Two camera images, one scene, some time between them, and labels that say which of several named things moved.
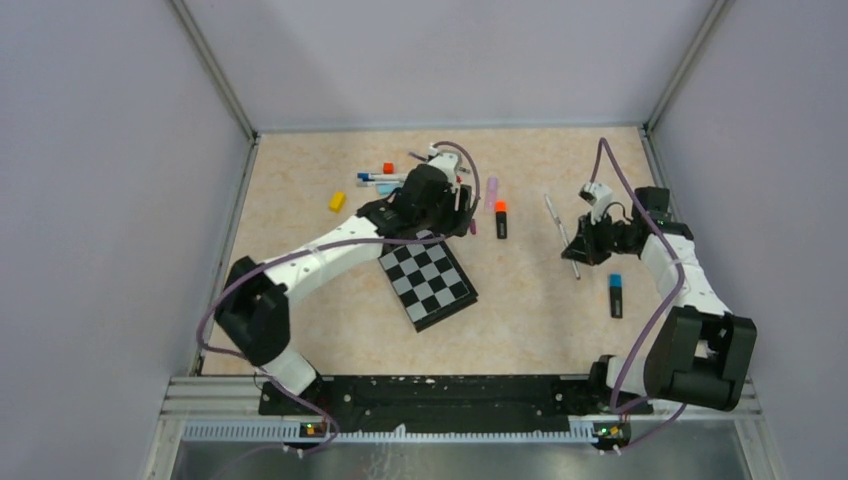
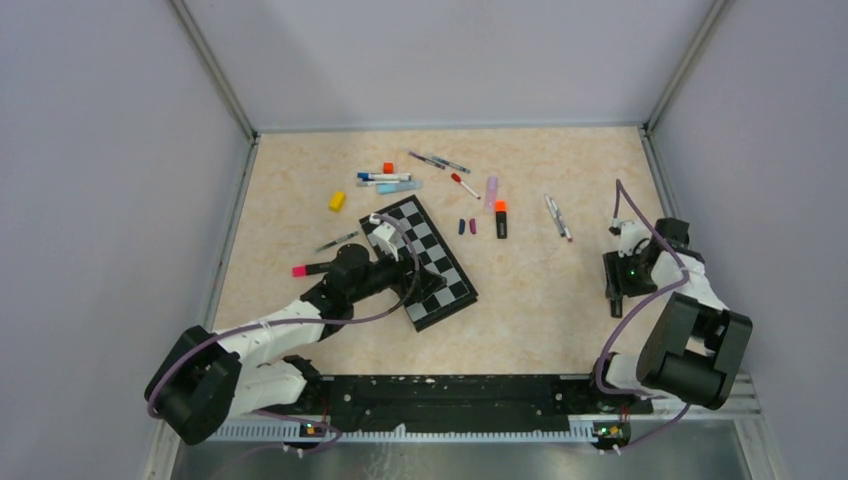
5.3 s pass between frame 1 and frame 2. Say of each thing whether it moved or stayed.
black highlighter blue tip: stayed
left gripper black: moved
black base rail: stayed
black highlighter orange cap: stayed
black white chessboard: stayed
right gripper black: moved
